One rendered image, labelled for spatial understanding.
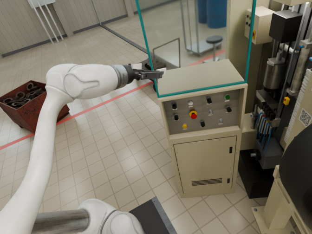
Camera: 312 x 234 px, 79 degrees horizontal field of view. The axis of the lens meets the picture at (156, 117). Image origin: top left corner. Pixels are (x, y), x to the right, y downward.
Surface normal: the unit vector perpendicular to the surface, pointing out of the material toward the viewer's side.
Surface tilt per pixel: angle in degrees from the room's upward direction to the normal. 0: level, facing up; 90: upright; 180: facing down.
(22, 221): 67
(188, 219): 0
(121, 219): 9
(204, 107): 90
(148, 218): 4
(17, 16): 90
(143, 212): 4
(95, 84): 85
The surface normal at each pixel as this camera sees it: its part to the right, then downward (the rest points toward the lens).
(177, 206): -0.19, -0.76
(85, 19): 0.45, 0.50
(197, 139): 0.00, 0.63
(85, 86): 0.62, 0.27
